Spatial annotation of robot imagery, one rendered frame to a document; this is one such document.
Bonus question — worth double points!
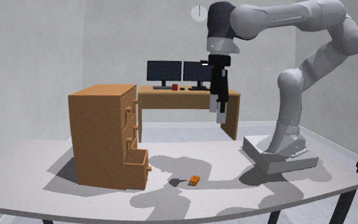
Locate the brown wooden drawer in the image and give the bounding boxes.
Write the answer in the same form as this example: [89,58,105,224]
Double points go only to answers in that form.
[122,122,132,159]
[131,136,138,149]
[130,87,138,117]
[121,92,131,128]
[130,112,138,142]
[124,148,152,189]

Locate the orange nine-volt battery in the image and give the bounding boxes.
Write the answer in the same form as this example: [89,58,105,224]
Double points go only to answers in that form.
[189,176,200,186]

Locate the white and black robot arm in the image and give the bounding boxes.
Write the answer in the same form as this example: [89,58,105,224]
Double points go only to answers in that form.
[207,0,358,158]

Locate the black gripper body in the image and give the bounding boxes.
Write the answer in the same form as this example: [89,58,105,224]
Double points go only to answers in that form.
[208,55,231,80]

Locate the brown wooden chest of drawers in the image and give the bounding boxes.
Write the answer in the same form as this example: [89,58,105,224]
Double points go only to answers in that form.
[68,84,136,190]

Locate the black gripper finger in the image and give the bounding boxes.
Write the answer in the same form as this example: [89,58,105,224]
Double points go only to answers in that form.
[214,69,229,123]
[209,68,218,113]

